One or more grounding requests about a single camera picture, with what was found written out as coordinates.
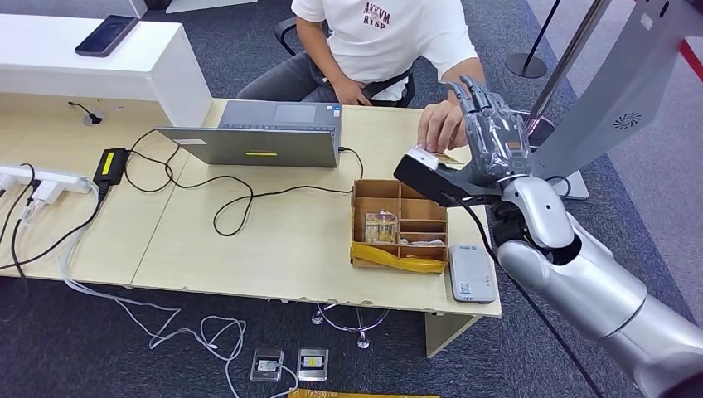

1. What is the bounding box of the person's left hand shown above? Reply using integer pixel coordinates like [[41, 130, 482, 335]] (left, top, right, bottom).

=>
[[417, 100, 469, 154]]

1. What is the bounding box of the grey laptop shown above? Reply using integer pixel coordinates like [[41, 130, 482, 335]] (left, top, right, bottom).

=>
[[156, 100, 343, 169]]

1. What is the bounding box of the white power strip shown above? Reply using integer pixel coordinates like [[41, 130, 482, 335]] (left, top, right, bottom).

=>
[[0, 164, 94, 195]]

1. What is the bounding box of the black laptop power adapter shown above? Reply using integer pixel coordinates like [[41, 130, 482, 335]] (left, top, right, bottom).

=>
[[92, 148, 130, 187]]

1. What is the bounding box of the black stanchion post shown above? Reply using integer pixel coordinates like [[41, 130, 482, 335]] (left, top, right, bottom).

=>
[[505, 0, 561, 80]]

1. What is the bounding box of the white counter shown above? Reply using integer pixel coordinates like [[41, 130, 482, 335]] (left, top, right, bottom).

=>
[[0, 13, 214, 129]]

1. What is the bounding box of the chrome chair base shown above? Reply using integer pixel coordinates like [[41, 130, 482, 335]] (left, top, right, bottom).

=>
[[310, 303, 391, 351]]

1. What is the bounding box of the short black cable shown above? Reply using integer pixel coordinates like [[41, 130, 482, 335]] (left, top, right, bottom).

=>
[[67, 100, 103, 124]]

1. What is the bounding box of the cardboard divider box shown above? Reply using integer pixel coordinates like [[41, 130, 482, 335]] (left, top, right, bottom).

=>
[[349, 178, 450, 274]]

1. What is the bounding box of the person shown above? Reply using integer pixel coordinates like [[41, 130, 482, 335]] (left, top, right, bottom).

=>
[[237, 0, 487, 155]]

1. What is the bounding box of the thin black cable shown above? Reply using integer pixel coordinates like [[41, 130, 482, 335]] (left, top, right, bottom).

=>
[[0, 163, 36, 325]]

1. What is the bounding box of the black smartphone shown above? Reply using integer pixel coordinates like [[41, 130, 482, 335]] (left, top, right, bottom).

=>
[[74, 14, 139, 58]]

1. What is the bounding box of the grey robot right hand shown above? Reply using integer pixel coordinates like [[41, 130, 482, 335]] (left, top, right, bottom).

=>
[[445, 75, 533, 188]]

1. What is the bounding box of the grey kiosk stand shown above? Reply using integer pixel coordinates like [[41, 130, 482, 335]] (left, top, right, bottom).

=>
[[530, 0, 703, 201]]

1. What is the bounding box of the black laptop charging cable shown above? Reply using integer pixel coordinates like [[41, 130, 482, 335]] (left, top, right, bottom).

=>
[[123, 129, 366, 238]]

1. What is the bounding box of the white plug charger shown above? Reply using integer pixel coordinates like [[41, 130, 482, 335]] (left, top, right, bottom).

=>
[[30, 180, 61, 207]]

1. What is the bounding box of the grey card reader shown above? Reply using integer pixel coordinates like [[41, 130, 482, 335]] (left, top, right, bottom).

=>
[[448, 244, 499, 304]]

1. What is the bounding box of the red barrier belt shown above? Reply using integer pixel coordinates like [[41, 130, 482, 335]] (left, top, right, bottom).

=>
[[678, 38, 703, 84]]

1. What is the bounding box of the chrome stanchion post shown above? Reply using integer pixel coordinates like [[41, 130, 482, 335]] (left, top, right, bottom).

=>
[[516, 0, 612, 149]]

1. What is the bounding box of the white cable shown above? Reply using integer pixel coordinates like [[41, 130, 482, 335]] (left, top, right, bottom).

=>
[[55, 181, 300, 398]]

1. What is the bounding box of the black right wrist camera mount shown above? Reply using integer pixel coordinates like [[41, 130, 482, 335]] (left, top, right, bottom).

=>
[[393, 144, 503, 209]]

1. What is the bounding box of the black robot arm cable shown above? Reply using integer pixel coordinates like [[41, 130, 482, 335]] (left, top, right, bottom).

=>
[[455, 174, 608, 398]]

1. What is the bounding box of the white background furniture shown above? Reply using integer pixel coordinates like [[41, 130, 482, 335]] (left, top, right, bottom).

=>
[[128, 0, 259, 18]]

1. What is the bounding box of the floor socket with plug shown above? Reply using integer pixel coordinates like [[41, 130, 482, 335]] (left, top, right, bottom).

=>
[[250, 347, 285, 383]]

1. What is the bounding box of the black adapter mains cable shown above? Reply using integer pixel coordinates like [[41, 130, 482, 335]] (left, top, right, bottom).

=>
[[0, 183, 108, 273]]

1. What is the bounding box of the floor socket yellow label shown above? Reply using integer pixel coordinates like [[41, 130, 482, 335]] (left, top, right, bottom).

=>
[[297, 347, 329, 382]]

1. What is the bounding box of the person's right hand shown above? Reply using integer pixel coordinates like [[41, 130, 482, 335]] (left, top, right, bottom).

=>
[[331, 76, 373, 107]]

